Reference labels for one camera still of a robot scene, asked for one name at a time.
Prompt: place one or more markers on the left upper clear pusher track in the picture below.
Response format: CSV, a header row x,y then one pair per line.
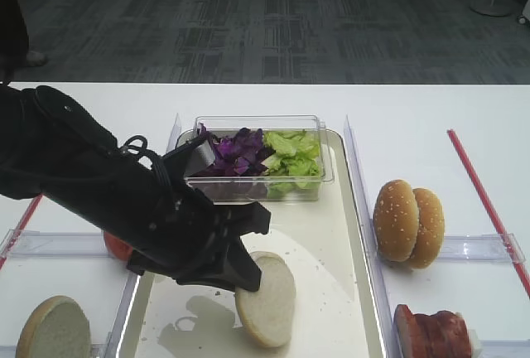
x,y
30,243

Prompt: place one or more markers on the large bun bottom slice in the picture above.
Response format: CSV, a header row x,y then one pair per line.
x,y
57,327

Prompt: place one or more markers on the front tomato slice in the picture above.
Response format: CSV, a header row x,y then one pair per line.
x,y
119,249

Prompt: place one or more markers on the rear red meat patties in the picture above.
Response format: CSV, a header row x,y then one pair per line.
x,y
444,334

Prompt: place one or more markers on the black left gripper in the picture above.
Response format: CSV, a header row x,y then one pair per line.
x,y
202,245

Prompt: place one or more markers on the black covered left robot arm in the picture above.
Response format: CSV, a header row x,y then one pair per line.
x,y
51,146

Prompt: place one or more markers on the red rail strip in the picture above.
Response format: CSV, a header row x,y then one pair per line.
x,y
488,204
25,217

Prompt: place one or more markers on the right lower clear pusher track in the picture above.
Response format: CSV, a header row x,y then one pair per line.
x,y
497,348

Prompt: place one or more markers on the left red rail strip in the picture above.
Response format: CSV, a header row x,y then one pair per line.
x,y
25,217

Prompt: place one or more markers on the person leg and shoe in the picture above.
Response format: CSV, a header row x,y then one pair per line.
x,y
15,47

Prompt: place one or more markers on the rear sesame bun top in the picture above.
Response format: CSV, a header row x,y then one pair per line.
x,y
431,229

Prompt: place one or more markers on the purple cabbage leaves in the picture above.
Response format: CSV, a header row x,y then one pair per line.
x,y
239,156

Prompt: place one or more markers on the white metal tray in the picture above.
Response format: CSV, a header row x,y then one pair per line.
x,y
321,244

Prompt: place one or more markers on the small bun bottom slice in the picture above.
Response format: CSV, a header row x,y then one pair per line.
x,y
267,315

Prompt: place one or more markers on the clear plastic salad container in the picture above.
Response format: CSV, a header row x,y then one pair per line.
x,y
230,125

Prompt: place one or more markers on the right upper clear pusher track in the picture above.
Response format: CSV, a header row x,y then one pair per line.
x,y
496,249

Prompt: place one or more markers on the clear pusher track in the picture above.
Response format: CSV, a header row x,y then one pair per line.
x,y
497,348
30,243
496,249

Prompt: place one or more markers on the white caster wheel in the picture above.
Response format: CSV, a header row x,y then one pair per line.
x,y
523,20

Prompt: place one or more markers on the green lettuce leaves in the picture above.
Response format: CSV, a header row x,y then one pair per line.
x,y
296,154

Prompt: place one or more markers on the front sesame bun top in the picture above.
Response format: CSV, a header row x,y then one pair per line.
x,y
396,220

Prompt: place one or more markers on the left long clear divider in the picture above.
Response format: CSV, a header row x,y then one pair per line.
x,y
124,312

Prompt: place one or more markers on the right red rail strip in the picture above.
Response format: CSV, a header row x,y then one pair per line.
x,y
488,204

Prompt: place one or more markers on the sesame bun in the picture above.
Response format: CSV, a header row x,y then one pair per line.
x,y
431,229
396,220

